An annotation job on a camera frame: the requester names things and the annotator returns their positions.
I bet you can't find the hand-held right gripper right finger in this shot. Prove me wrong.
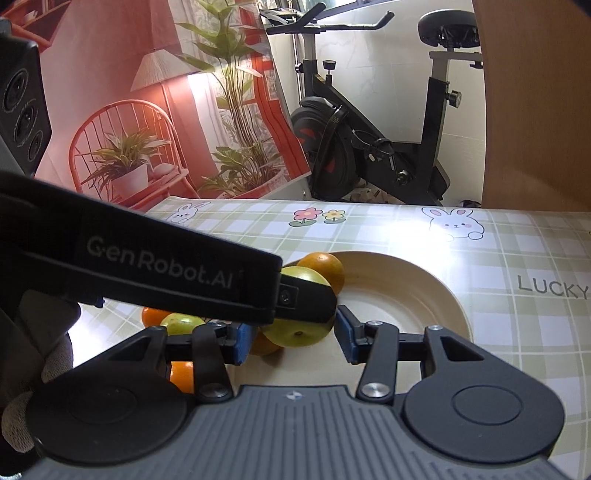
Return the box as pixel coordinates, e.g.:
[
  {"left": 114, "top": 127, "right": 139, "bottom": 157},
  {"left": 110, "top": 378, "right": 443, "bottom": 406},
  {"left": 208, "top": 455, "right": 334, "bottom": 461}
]
[{"left": 335, "top": 305, "right": 513, "bottom": 401}]

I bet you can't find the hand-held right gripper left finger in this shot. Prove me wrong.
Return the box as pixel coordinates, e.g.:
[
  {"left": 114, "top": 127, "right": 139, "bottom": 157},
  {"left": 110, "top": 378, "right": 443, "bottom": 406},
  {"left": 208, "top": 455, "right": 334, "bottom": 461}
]
[{"left": 92, "top": 320, "right": 254, "bottom": 401}]

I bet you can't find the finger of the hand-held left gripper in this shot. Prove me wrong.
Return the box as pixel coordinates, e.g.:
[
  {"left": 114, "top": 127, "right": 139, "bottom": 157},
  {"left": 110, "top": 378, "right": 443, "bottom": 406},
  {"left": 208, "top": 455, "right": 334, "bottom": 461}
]
[{"left": 276, "top": 272, "right": 338, "bottom": 325}]

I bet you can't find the orange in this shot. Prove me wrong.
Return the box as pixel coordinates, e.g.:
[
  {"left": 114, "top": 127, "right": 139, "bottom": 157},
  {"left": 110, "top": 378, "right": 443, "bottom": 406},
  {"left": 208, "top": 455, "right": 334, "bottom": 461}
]
[
  {"left": 296, "top": 252, "right": 346, "bottom": 296},
  {"left": 141, "top": 307, "right": 174, "bottom": 328},
  {"left": 249, "top": 330, "right": 283, "bottom": 357},
  {"left": 169, "top": 361, "right": 195, "bottom": 394}
]

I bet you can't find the green apple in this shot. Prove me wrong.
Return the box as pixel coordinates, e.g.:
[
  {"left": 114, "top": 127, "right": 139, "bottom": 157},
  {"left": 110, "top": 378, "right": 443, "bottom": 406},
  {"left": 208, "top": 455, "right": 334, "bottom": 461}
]
[
  {"left": 261, "top": 267, "right": 334, "bottom": 348},
  {"left": 159, "top": 313, "right": 206, "bottom": 335}
]

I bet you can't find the beige round plate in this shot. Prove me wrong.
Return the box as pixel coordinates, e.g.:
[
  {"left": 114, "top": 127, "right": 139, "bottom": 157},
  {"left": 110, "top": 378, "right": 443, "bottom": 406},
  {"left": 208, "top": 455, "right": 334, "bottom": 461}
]
[{"left": 226, "top": 251, "right": 474, "bottom": 388}]

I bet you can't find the person's left hand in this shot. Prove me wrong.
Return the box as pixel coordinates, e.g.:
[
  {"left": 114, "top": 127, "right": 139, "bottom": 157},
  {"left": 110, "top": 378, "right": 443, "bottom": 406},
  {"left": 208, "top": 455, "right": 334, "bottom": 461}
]
[{"left": 0, "top": 290, "right": 83, "bottom": 455}]

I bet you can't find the green plaid tablecloth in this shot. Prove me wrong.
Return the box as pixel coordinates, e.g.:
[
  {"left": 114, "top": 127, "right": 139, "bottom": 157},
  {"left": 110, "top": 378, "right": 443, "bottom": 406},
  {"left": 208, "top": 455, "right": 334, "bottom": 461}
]
[{"left": 69, "top": 196, "right": 591, "bottom": 462}]

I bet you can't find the black exercise bike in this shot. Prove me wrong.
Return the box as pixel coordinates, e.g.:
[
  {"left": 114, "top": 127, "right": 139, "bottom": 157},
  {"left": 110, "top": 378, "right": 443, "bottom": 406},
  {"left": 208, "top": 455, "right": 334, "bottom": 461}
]
[{"left": 259, "top": 0, "right": 485, "bottom": 207}]

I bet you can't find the wooden board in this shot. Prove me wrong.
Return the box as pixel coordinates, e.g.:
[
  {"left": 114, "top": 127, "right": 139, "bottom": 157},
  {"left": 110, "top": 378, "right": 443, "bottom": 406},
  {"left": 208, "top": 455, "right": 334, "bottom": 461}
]
[{"left": 472, "top": 0, "right": 591, "bottom": 210}]

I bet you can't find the red room wall poster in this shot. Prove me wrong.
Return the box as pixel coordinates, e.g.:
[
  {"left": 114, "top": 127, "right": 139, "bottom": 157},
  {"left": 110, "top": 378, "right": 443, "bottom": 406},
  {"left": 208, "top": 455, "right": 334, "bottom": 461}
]
[{"left": 0, "top": 0, "right": 311, "bottom": 213}]

